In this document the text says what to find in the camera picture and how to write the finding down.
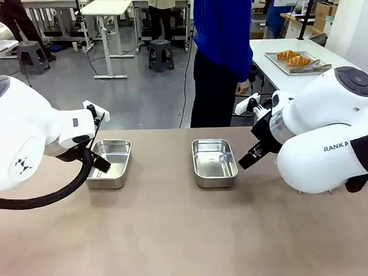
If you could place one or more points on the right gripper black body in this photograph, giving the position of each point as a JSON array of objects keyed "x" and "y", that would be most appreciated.
[{"x": 264, "y": 131}]

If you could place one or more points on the metal tongs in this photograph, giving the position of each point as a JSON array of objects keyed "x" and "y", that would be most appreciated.
[{"x": 315, "y": 67}]

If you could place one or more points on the small pale cup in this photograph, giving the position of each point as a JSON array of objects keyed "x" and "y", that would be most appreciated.
[{"x": 74, "y": 47}]

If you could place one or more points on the small white background table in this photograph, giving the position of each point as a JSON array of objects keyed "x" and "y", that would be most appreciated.
[{"x": 3, "y": 49}]

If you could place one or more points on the bystander in dark trousers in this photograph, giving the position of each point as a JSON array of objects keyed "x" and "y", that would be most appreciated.
[{"x": 23, "y": 22}]

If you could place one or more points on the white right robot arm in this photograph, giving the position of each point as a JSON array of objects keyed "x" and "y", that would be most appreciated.
[{"x": 311, "y": 108}]

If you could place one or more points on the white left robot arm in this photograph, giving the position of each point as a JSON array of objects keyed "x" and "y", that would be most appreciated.
[{"x": 24, "y": 120}]

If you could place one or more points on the person's left forearm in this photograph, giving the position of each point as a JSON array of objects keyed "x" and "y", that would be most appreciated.
[{"x": 243, "y": 62}]

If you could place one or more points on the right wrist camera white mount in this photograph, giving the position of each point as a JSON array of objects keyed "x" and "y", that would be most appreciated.
[{"x": 243, "y": 106}]

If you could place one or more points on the black tripod pole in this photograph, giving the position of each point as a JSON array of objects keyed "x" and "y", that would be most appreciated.
[{"x": 304, "y": 25}]

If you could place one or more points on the metal tray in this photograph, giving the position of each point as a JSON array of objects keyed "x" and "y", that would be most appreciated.
[{"x": 278, "y": 66}]

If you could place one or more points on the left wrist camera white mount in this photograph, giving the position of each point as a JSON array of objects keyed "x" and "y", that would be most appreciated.
[{"x": 101, "y": 112}]

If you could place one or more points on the person in blue sweater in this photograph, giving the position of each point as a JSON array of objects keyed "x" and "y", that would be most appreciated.
[{"x": 219, "y": 26}]

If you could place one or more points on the bystander in beige jacket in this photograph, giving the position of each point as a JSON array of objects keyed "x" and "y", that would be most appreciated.
[{"x": 160, "y": 10}]

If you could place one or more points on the golden croissant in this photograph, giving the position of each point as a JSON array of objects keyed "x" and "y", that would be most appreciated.
[{"x": 298, "y": 60}]

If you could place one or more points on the person's left hand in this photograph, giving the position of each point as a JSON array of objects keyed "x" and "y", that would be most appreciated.
[{"x": 243, "y": 88}]

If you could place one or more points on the grey plastic stool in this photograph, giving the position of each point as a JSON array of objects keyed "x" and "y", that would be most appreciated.
[
  {"x": 160, "y": 55},
  {"x": 32, "y": 57}
]

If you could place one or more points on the cardboard box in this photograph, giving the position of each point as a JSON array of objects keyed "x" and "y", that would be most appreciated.
[{"x": 322, "y": 16}]

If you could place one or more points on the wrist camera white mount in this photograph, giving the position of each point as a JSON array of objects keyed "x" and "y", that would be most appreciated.
[
  {"x": 101, "y": 112},
  {"x": 243, "y": 106}
]

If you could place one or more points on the white standing desk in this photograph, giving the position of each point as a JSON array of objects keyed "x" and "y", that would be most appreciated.
[{"x": 105, "y": 8}]

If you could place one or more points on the rectangular steel container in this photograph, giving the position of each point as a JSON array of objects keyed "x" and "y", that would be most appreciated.
[
  {"x": 112, "y": 165},
  {"x": 214, "y": 161}
]

